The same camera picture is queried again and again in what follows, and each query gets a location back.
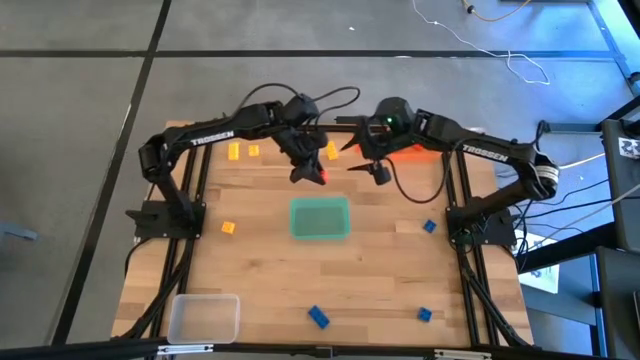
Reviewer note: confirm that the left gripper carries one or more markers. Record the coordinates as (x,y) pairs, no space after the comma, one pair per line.
(305,145)

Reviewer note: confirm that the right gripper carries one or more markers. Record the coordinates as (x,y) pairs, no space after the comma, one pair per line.
(395,130)

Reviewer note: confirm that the small orange toy brick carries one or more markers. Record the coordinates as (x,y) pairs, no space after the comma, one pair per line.
(324,176)

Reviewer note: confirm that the long yellow toy brick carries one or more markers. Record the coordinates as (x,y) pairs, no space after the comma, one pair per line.
(233,151)
(332,150)

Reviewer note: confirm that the small blue toy brick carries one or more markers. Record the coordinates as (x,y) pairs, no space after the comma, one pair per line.
(429,226)
(424,314)

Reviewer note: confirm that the long blue toy brick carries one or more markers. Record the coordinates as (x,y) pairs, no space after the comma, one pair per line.
(318,317)

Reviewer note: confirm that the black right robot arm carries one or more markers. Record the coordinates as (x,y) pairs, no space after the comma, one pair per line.
(485,152)

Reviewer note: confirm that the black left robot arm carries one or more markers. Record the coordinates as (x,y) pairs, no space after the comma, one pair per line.
(210,137)

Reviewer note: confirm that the green translucent plastic bin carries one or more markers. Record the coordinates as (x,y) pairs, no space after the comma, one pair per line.
(320,219)

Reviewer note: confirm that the orange translucent plastic bin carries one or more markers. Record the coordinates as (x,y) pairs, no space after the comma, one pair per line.
(420,154)

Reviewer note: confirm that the clear plastic bin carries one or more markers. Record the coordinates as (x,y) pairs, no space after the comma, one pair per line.
(204,319)

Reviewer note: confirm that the black stand foot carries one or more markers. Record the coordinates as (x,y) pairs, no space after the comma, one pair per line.
(570,127)

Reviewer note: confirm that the white paper sheet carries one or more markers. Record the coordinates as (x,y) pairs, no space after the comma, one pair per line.
(542,277)

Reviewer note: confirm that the black floor beam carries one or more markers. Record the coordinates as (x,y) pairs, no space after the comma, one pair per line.
(565,247)

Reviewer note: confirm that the dark grey cart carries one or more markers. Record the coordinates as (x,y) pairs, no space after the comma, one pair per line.
(622,200)

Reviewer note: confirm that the black and white marker tag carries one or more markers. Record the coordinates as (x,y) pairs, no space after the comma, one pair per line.
(629,148)

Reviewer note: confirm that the grey floor object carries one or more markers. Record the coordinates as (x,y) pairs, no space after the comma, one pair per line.
(17,232)

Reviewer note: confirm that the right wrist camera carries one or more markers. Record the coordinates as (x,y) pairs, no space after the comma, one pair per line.
(381,173)

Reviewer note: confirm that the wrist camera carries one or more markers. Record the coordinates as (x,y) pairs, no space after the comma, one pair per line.
(381,173)
(301,109)

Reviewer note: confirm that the black aluminium frame rail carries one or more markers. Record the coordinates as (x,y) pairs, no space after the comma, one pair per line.
(448,175)
(335,128)
(461,175)
(75,350)
(206,170)
(190,170)

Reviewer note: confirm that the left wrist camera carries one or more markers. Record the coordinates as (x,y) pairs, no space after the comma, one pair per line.
(301,109)

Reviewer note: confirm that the silver frame bracket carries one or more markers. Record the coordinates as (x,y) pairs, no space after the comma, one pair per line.
(185,349)
(462,354)

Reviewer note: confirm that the blue-lit metal frame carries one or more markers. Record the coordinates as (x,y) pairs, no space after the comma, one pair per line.
(615,50)

